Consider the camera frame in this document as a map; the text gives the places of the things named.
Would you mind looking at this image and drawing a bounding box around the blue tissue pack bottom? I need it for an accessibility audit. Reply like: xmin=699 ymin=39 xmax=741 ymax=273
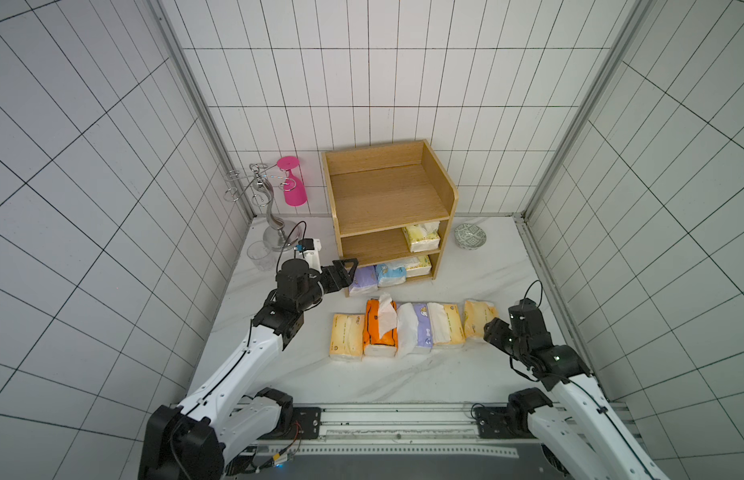
xmin=375 ymin=262 xmax=407 ymax=288

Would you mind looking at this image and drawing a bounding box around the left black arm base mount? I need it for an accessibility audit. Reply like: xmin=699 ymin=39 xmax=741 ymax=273
xmin=255 ymin=387 xmax=322 ymax=440

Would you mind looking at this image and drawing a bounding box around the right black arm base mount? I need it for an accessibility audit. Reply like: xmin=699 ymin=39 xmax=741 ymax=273
xmin=470 ymin=388 xmax=553 ymax=439

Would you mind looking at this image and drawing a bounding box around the beige tissue pack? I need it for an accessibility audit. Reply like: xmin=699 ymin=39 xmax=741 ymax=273
xmin=463 ymin=300 xmax=498 ymax=340
xmin=427 ymin=302 xmax=466 ymax=349

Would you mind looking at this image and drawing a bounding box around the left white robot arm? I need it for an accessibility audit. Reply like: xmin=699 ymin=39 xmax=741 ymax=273
xmin=137 ymin=258 xmax=358 ymax=479

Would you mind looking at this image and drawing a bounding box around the yellow tissue pack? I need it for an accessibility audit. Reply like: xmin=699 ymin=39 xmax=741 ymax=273
xmin=329 ymin=314 xmax=365 ymax=361

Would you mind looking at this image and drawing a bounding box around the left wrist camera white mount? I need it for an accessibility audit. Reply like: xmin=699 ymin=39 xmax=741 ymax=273
xmin=295 ymin=238 xmax=322 ymax=272

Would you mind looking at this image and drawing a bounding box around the purple tissue pack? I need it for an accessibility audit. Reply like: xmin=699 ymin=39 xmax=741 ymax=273
xmin=397 ymin=302 xmax=433 ymax=357
xmin=348 ymin=266 xmax=378 ymax=296

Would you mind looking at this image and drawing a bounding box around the yellow-white tissue pack bottom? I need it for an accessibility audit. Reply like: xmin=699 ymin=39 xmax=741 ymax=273
xmin=404 ymin=255 xmax=432 ymax=278

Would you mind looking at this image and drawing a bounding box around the silver glass holder stand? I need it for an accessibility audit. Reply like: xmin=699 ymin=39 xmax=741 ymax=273
xmin=224 ymin=163 xmax=304 ymax=252

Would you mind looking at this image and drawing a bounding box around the purple tissue pack bottom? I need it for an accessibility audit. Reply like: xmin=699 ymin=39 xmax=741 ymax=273
xmin=348 ymin=266 xmax=378 ymax=296

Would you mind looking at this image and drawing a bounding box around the white-yellow tissue pack middle-right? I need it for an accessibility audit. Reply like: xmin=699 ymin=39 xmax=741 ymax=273
xmin=402 ymin=221 xmax=441 ymax=253

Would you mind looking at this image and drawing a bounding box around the orange tissue pack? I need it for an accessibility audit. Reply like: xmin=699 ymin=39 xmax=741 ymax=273
xmin=363 ymin=293 xmax=399 ymax=358

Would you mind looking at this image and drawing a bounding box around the wooden three-tier shelf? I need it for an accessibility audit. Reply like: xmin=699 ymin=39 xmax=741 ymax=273
xmin=322 ymin=140 xmax=459 ymax=282

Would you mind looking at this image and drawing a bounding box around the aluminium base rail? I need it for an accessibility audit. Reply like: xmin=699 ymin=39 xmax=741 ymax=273
xmin=239 ymin=403 xmax=643 ymax=460

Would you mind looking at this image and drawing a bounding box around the clear plastic cup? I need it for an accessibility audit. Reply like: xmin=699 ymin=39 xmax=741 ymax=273
xmin=246 ymin=241 xmax=276 ymax=272

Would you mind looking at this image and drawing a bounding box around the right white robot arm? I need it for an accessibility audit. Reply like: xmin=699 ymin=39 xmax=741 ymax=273
xmin=472 ymin=298 xmax=666 ymax=479

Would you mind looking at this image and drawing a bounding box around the pink wine glass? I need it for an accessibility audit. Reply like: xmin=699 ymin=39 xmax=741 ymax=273
xmin=277 ymin=156 xmax=307 ymax=207

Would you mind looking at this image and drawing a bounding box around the patterned ceramic bowl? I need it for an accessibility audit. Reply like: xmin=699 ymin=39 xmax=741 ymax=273
xmin=454 ymin=223 xmax=487 ymax=250

